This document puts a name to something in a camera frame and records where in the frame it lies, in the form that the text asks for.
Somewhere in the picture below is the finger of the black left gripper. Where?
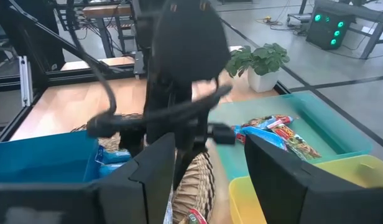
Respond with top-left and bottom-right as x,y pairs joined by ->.
118,129 -> 146,157
172,141 -> 210,191

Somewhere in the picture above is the red colourful granola bar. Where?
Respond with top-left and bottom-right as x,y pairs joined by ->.
271,123 -> 322,161

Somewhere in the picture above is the silver aluminium bracket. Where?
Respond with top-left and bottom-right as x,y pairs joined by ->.
18,55 -> 34,108

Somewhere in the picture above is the green leafy plant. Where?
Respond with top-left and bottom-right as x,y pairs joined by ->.
224,42 -> 290,78

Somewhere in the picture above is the woven wicker basket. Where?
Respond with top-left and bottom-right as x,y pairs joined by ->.
70,113 -> 218,224

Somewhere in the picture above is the teal plastic bin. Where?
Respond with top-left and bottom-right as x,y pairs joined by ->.
208,91 -> 374,182

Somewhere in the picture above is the grey metal bench frame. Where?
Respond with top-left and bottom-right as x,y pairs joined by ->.
286,0 -> 383,60

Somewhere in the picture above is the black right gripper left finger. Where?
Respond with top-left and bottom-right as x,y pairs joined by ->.
0,133 -> 177,224

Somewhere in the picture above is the yellow plastic bin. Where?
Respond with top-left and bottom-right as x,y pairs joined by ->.
228,154 -> 383,224

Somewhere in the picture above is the black computer with green lights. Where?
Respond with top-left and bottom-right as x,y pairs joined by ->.
305,7 -> 356,51

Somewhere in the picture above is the red green granola bar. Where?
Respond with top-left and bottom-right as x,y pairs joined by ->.
178,208 -> 208,224

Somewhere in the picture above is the white plant pot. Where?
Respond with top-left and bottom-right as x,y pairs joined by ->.
247,65 -> 280,94

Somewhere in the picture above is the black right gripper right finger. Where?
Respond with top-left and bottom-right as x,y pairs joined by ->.
243,134 -> 383,224

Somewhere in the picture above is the black table frame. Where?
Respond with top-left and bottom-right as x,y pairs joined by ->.
0,0 -> 149,144

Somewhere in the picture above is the blue plastic bin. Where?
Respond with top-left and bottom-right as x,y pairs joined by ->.
0,129 -> 101,184

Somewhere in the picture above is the blue red-ended granola bar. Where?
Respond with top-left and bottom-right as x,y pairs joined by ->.
234,125 -> 288,151
231,114 -> 295,131

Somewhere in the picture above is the black camera cable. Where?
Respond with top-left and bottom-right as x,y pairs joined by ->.
65,0 -> 118,121

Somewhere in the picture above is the wood-topped workbench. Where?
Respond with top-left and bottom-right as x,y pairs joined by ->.
56,0 -> 139,59

